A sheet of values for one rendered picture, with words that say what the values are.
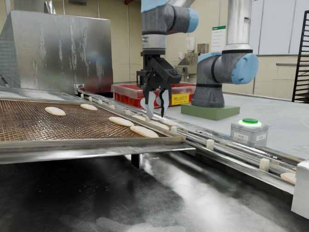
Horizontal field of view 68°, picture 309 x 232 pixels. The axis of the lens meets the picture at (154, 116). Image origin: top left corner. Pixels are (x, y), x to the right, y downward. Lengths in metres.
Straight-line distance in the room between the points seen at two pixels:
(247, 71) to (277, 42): 4.52
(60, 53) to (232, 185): 1.17
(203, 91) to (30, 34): 0.92
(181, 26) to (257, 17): 5.01
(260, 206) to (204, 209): 0.10
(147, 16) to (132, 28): 8.23
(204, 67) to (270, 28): 4.57
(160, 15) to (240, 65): 0.37
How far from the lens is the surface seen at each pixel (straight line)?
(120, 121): 0.59
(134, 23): 9.02
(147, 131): 0.50
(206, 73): 1.02
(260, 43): 5.61
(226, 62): 0.94
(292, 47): 5.30
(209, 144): 0.58
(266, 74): 5.52
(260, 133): 0.65
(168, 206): 0.42
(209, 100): 1.02
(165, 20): 0.72
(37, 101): 0.86
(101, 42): 1.49
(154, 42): 0.69
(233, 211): 0.42
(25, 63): 1.38
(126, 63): 8.72
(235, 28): 0.96
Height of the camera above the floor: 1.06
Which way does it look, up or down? 14 degrees down
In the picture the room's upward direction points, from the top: straight up
